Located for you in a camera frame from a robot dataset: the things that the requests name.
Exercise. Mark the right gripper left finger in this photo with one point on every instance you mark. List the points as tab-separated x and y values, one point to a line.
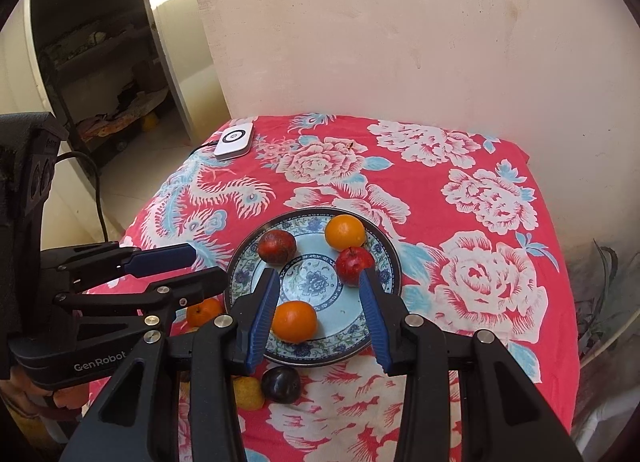
253	316

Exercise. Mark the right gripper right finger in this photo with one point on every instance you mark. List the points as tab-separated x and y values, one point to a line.
384	313

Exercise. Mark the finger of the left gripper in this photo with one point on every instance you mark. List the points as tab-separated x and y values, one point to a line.
146	263
190	289

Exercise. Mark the small orange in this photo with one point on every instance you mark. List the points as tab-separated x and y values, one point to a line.
199	314

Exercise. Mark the red apple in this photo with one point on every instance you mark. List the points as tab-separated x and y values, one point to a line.
350	262

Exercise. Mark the red pomegranate-like fruit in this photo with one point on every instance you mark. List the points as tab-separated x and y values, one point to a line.
276	247

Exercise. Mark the dark plum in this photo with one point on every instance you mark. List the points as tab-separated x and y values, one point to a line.
281	384

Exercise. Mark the tan longan small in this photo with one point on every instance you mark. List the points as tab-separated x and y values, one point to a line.
248	393

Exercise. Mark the person's left hand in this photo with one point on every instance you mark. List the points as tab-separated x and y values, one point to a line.
26	391

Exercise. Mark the blue patterned ceramic plate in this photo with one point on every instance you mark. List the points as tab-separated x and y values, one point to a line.
310	277

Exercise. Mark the red floral tablecloth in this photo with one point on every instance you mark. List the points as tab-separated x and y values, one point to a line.
476	245

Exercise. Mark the white square device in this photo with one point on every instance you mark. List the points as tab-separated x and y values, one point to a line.
234	142

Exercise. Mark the dark shelf with clutter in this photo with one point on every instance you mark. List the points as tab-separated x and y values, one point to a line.
100	67

